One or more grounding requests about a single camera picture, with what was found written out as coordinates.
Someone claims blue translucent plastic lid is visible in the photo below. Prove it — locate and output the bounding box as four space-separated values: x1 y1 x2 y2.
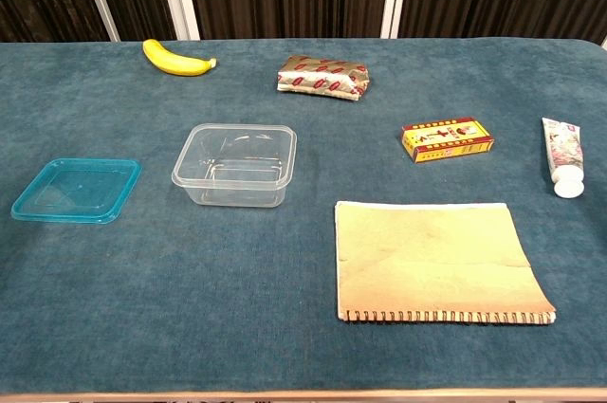
9 157 143 225

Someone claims clear plastic container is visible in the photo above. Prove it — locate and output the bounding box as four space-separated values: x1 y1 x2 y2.
171 123 299 209

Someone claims yellow and red small box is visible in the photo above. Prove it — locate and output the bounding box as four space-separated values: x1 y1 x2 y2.
400 116 495 165

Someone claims gold foil snack packet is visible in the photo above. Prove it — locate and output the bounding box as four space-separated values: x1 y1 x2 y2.
276 54 371 102

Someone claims tan spiral notebook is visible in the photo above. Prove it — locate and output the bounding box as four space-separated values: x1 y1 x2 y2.
334 200 558 326

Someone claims yellow banana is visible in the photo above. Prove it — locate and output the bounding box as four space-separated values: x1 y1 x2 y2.
142 38 218 78

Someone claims teal tablecloth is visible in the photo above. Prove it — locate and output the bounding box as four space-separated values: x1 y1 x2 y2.
0 37 607 394

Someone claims white toothpaste tube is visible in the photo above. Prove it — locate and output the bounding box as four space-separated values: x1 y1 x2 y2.
541 117 586 199

